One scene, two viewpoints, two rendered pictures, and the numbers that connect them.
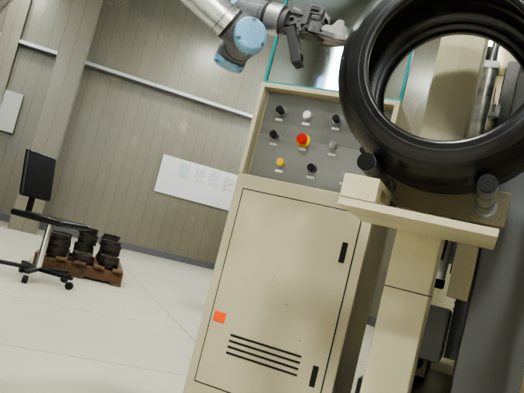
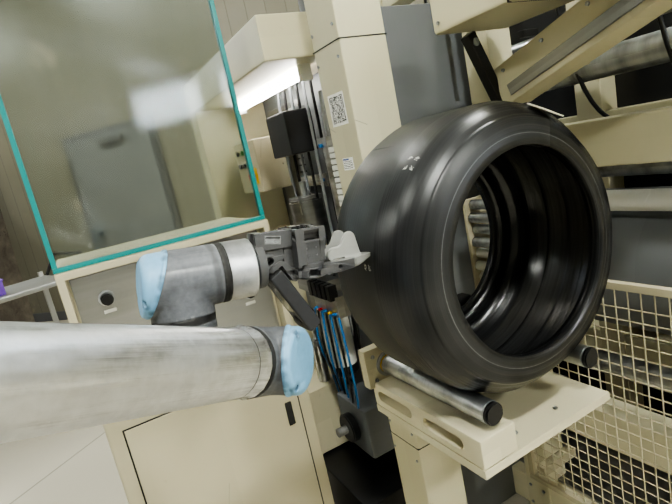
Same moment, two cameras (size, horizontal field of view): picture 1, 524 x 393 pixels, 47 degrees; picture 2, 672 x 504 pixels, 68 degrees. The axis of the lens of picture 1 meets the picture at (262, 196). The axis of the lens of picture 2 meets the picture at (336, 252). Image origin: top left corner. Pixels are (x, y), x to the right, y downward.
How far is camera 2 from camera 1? 1.41 m
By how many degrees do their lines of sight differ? 50
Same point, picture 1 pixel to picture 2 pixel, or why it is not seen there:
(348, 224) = not seen: hidden behind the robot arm
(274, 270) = (225, 487)
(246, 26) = (296, 358)
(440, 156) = (556, 360)
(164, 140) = not seen: outside the picture
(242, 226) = (153, 473)
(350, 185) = (491, 452)
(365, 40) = (443, 270)
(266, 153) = not seen: hidden behind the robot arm
